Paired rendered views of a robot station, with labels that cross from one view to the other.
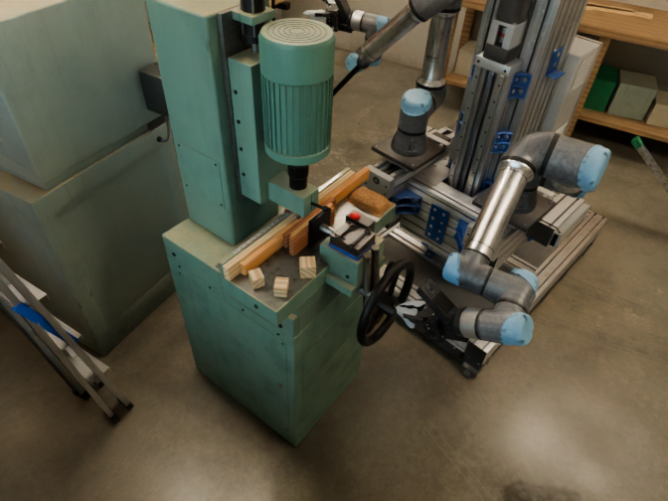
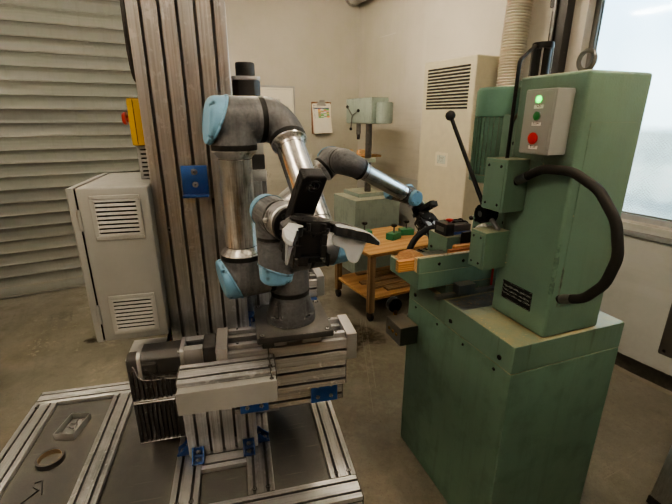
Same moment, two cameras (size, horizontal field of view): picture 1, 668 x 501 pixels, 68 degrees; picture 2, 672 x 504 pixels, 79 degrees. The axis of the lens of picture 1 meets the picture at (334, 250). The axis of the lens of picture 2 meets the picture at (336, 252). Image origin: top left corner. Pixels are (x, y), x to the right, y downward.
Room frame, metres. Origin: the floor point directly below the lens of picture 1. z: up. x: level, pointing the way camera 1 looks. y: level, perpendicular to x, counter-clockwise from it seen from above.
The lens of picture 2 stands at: (2.67, 0.48, 1.41)
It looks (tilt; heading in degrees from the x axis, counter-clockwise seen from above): 18 degrees down; 215
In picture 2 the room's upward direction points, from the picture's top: straight up
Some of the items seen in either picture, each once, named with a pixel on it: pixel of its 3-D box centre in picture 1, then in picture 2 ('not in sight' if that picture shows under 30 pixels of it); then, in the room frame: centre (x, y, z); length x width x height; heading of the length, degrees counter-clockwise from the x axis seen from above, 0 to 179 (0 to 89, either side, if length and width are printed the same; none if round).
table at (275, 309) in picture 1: (328, 250); (462, 258); (1.11, 0.02, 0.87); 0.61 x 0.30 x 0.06; 145
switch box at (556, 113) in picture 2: not in sight; (545, 122); (1.46, 0.30, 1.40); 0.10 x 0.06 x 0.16; 55
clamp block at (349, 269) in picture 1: (351, 251); (451, 242); (1.06, -0.05, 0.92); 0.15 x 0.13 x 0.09; 145
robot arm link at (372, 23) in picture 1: (376, 26); (272, 215); (2.05, -0.11, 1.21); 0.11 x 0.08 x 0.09; 63
